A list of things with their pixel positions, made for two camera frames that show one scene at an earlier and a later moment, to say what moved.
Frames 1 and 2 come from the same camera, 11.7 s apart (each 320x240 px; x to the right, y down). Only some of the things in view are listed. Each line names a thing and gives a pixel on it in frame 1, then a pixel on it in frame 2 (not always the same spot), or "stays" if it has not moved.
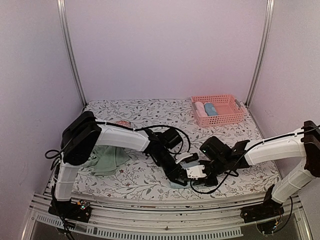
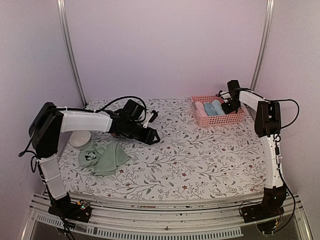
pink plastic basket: (229, 110) stays
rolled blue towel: (210, 109) stays
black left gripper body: (169, 171) -> (132, 131)
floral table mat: (144, 175) stays
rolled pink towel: (200, 109) stays
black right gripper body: (219, 166) -> (234, 104)
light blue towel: (177, 186) -> (218, 107)
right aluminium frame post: (266, 43) stays
